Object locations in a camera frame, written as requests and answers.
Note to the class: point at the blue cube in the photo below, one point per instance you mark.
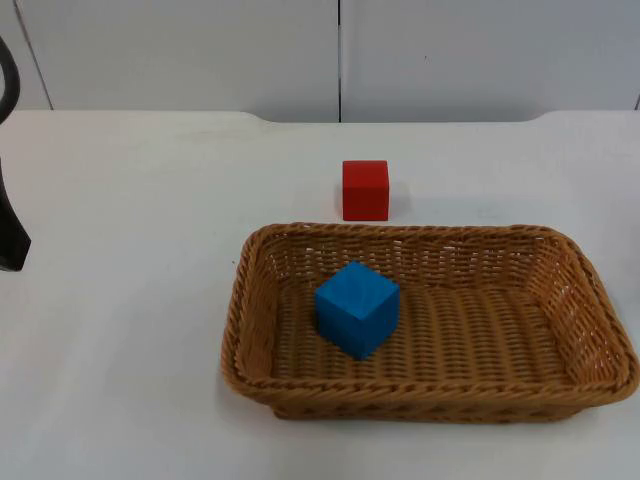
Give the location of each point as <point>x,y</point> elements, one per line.
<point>356,315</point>

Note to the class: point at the red cube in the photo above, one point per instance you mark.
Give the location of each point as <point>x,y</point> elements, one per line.
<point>365,192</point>

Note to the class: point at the pale brown wicker basket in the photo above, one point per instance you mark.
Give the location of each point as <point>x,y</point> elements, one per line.
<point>450,350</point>

